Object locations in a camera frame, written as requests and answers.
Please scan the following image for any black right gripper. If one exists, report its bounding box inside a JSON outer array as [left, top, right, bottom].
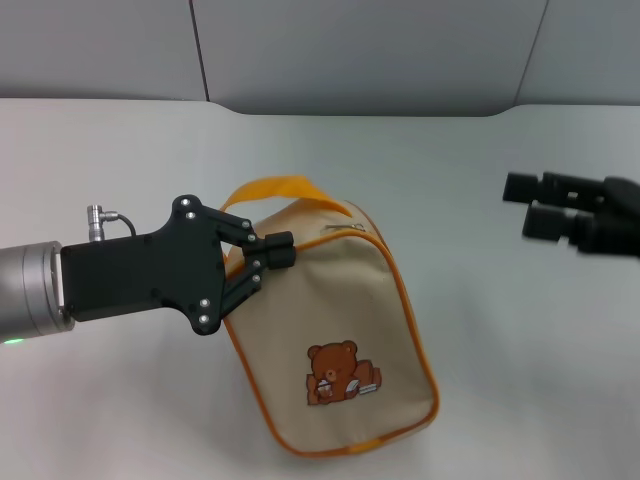
[[501, 170, 640, 261]]

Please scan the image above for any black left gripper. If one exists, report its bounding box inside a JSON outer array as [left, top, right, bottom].
[[59, 193, 298, 338]]

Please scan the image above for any beige food bag orange trim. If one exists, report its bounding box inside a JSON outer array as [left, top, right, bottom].
[[218, 174, 441, 446]]

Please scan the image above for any left gripper cable with connector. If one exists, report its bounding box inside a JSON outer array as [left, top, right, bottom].
[[85, 203, 138, 243]]

